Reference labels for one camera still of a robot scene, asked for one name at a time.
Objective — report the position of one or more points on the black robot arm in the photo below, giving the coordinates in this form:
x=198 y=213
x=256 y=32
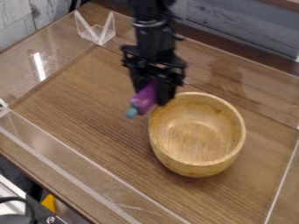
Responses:
x=152 y=10

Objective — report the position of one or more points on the clear acrylic corner bracket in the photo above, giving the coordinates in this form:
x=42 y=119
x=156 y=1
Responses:
x=94 y=33

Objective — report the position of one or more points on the purple toy eggplant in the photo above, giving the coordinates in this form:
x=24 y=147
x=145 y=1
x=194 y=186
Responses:
x=141 y=101

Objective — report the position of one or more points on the brown wooden bowl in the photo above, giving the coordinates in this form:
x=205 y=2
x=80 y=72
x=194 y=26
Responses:
x=196 y=134

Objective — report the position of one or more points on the clear acrylic tray wall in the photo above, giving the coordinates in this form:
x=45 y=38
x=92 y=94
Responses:
x=64 y=132

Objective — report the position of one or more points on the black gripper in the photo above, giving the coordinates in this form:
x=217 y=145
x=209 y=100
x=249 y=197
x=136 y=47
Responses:
x=152 y=58

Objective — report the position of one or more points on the yellow black device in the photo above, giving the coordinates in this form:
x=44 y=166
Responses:
x=40 y=213

